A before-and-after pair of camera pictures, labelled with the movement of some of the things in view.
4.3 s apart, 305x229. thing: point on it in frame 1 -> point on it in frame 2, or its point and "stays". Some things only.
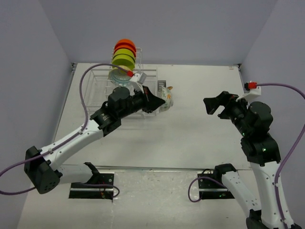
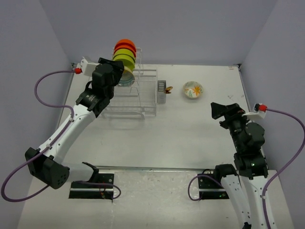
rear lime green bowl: x=126 y=51 stays
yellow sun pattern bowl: x=119 y=76 stays
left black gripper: x=151 y=101 -> x=118 y=68
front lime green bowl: x=124 y=61 stays
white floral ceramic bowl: x=167 y=96 -> x=192 y=89
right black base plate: x=209 y=189 stays
